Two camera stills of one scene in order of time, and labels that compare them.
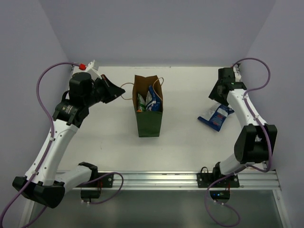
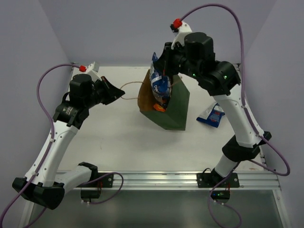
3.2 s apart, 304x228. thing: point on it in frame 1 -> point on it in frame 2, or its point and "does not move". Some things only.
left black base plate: (106, 182) does not move
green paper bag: (149, 122) -> (174, 118)
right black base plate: (204, 178) does not move
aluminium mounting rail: (249, 180) does not move
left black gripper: (104, 88) does not move
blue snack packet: (156, 104) -> (160, 83)
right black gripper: (215, 94) -> (169, 57)
